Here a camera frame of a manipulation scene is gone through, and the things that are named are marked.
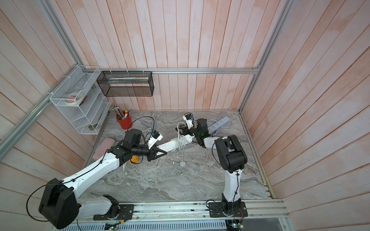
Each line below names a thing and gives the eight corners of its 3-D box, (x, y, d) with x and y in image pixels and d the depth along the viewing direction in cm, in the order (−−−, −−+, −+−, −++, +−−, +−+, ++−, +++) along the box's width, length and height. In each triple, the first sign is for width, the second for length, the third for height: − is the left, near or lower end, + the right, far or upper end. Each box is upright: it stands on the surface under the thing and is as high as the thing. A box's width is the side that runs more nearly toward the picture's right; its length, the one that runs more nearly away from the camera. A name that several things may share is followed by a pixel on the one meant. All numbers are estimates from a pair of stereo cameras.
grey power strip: (210, 134, 107) (210, 131, 104) (206, 131, 109) (207, 128, 106) (229, 122, 115) (230, 119, 112) (225, 119, 117) (226, 116, 114)
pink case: (94, 160, 95) (91, 157, 92) (107, 140, 105) (104, 137, 102) (105, 162, 94) (102, 159, 91) (116, 141, 104) (114, 138, 101)
